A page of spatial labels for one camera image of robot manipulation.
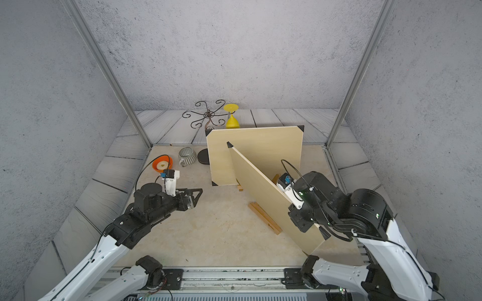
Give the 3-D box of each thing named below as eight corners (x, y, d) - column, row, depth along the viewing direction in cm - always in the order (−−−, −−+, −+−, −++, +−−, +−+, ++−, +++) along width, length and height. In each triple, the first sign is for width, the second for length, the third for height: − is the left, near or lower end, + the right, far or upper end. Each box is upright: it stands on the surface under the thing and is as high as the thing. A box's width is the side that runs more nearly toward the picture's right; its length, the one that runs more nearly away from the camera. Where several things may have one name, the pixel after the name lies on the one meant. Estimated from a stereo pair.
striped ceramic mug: (179, 170, 110) (175, 161, 105) (183, 154, 118) (180, 146, 113) (193, 170, 110) (191, 161, 105) (197, 154, 118) (194, 146, 113)
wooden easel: (276, 238, 86) (278, 232, 80) (249, 210, 95) (249, 203, 89) (279, 234, 87) (282, 228, 81) (252, 207, 96) (253, 200, 90)
